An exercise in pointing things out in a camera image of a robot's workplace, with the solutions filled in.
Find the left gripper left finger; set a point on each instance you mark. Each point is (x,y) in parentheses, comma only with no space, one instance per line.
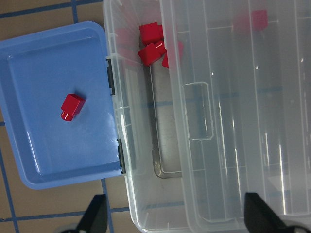
(94,219)

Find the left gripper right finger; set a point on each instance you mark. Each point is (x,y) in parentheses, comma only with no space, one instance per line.
(260,218)

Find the red block from tray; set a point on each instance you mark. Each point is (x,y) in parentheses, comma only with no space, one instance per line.
(71,106)

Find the clear plastic box lid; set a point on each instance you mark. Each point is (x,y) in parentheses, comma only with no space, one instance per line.
(242,107)

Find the clear plastic storage box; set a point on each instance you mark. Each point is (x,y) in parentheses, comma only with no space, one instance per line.
(145,121)

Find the red block in box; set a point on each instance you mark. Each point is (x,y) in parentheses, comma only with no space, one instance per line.
(172,58)
(151,33)
(152,52)
(256,21)

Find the far red block in box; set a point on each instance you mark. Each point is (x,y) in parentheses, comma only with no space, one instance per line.
(256,21)

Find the blue plastic tray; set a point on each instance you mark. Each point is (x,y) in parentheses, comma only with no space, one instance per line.
(37,71)

